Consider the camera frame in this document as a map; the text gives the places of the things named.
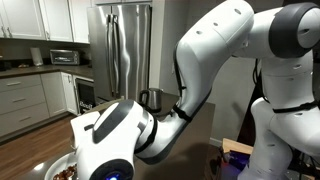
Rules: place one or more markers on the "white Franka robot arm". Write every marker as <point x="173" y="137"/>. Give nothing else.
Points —
<point x="206" y="60"/>

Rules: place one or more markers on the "white lower kitchen cabinets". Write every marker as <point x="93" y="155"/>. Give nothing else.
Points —
<point x="23" y="100"/>

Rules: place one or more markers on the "white paper towel roll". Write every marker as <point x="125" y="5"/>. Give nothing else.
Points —
<point x="36" y="56"/>

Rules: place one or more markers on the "white ceramic bowl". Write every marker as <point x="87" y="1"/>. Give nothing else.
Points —
<point x="56" y="166"/>

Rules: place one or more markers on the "brown food pieces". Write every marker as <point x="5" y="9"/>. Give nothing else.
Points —
<point x="68" y="173"/>

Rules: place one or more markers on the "stainless steel refrigerator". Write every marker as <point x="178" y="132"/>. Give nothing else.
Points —
<point x="126" y="50"/>

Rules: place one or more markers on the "tan wooden board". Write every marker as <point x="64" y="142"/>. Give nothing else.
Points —
<point x="235" y="146"/>

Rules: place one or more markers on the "silver toaster oven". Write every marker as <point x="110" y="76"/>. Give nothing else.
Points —
<point x="64" y="57"/>

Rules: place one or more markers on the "white kitchen cabinets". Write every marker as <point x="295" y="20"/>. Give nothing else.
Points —
<point x="23" y="100"/>
<point x="56" y="20"/>

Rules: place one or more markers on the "stainless steel electric kettle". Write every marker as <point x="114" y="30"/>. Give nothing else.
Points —
<point x="154" y="98"/>

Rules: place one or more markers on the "white upper kitchen cabinets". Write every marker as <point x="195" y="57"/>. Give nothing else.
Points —
<point x="56" y="20"/>

